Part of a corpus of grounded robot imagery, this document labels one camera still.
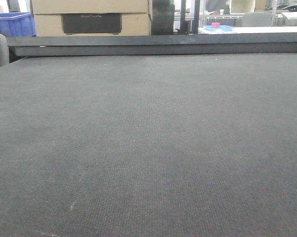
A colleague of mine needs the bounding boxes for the black conveyor belt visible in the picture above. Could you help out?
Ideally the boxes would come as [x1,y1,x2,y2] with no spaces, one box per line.
[0,53,297,237]

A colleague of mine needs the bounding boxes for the lower cardboard box black print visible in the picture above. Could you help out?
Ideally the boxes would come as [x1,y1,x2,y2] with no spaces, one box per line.
[34,13,151,37]

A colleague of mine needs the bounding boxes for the upper cardboard box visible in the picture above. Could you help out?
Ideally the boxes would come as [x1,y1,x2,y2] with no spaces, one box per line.
[32,0,152,14]

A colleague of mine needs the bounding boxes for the red tape roll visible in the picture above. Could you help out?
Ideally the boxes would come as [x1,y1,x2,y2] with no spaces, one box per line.
[211,22,220,28]

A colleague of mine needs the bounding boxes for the white table background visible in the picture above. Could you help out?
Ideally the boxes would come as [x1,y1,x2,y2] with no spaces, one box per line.
[198,26,297,35]

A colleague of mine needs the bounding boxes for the blue tray on table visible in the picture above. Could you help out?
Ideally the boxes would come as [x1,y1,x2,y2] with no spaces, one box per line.
[204,25,234,32]

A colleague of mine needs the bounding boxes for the grey office chair background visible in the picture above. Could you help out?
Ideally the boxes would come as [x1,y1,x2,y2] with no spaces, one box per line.
[242,12,272,27]

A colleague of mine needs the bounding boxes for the blue plastic crate background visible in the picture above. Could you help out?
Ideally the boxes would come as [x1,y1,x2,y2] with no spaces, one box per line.
[0,12,36,37]

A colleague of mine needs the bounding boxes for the black vertical post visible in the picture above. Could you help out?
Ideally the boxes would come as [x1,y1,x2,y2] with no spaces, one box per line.
[192,0,201,34]

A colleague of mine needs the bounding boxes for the black conveyor side rail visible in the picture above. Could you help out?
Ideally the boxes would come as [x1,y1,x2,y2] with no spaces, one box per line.
[7,33,297,57]

